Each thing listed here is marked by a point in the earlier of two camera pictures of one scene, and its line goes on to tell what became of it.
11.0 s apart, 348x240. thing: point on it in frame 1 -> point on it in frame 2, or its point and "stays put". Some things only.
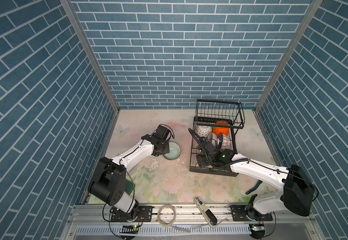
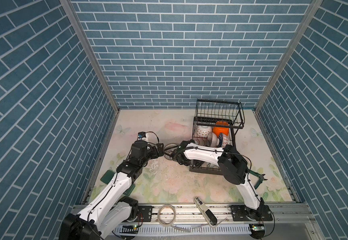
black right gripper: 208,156 -> 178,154
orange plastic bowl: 224,130 stays put
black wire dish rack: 213,146 stays put
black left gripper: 166,149 -> 160,150
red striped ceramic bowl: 213,138 stays put
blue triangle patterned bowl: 225,142 stays put
